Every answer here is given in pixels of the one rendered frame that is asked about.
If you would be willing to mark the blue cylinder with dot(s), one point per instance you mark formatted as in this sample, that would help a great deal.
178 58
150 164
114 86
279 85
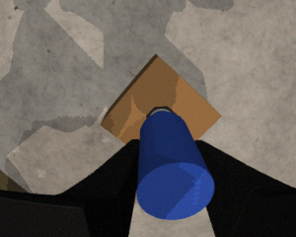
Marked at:
172 180

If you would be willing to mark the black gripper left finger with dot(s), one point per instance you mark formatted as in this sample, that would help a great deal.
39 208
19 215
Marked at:
101 205

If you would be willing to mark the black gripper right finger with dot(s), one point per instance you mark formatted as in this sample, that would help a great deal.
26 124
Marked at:
246 202

